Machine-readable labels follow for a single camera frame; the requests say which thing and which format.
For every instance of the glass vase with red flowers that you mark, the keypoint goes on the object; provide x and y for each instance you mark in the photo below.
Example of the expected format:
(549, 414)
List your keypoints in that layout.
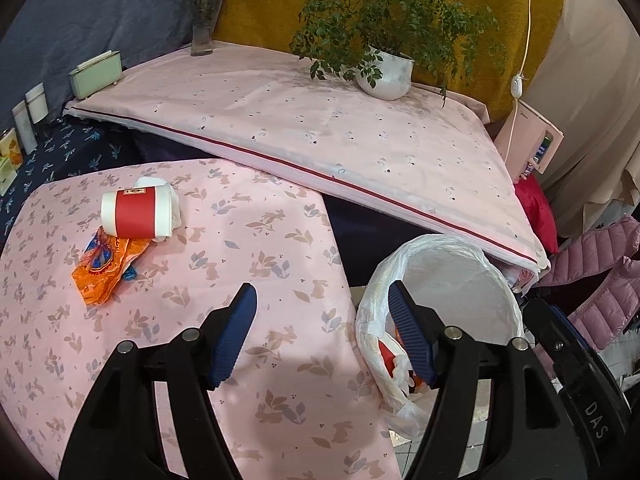
(202, 30)

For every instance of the pale green storage box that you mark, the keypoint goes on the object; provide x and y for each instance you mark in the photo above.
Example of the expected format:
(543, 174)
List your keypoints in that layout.
(97, 72)

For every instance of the blue grey backdrop cloth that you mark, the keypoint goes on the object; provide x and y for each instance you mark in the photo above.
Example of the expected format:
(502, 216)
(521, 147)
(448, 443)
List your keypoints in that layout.
(100, 5)

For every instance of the navy leaf print cloth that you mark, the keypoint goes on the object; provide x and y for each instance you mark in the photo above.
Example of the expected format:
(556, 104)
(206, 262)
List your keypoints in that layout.
(75, 145)

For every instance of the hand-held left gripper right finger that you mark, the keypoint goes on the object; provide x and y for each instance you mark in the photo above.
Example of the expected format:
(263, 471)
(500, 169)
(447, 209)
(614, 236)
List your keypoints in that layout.
(410, 340)

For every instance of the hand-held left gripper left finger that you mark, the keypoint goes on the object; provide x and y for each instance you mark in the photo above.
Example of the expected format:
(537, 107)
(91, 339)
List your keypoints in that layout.
(232, 340)

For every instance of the red and white paper cup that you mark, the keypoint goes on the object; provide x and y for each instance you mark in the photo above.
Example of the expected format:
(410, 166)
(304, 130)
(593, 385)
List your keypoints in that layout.
(137, 212)

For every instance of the pink appliance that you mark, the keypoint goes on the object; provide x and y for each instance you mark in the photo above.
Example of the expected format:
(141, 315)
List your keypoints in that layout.
(530, 140)

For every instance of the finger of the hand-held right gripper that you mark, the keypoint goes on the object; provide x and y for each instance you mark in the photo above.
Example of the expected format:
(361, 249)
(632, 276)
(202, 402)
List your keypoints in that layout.
(555, 325)

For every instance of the small light green box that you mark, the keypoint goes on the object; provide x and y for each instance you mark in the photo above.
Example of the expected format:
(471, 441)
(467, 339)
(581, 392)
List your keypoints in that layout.
(4, 175)

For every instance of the bin with white plastic bag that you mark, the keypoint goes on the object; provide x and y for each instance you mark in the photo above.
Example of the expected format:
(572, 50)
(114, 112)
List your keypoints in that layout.
(450, 300)

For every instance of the small yellow orange box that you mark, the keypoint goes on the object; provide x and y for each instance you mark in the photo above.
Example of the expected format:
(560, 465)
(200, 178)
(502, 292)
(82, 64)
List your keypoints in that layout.
(10, 147)

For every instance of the pink rabbit print tablecloth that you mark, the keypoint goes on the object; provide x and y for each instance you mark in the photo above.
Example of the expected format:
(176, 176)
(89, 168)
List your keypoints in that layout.
(280, 270)

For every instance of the white slim bottle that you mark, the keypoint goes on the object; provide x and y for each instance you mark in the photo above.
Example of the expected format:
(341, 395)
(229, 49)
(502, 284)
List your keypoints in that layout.
(24, 127)

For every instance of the orange snack packet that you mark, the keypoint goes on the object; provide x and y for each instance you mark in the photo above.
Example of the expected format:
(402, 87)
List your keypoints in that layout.
(107, 265)

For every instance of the red paper box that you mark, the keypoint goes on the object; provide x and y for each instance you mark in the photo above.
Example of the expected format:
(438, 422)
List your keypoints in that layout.
(387, 356)

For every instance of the yellow backdrop cloth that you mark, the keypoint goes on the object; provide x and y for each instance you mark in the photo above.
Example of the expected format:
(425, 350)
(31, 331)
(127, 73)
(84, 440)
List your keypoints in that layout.
(270, 15)

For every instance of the red cloth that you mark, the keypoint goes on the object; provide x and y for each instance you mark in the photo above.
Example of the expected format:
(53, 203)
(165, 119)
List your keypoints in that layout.
(535, 210)

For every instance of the white tissue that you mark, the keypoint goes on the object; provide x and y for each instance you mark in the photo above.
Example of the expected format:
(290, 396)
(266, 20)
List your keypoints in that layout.
(175, 207)
(402, 367)

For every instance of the beige curtain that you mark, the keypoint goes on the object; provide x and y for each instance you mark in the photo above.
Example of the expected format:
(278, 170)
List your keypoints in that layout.
(590, 110)

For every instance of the pink mattress with red piping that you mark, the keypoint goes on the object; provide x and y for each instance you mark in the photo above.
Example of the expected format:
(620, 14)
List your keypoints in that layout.
(300, 120)

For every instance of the green plant in white pot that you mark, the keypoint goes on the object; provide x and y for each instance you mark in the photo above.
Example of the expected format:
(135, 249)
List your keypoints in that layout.
(387, 75)

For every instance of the white bottle with grey band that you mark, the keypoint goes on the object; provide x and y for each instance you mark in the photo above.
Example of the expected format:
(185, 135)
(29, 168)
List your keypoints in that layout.
(36, 102)

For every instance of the pink down jacket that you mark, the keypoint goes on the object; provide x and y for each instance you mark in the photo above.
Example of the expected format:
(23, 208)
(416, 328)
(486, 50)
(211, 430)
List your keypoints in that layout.
(595, 270)

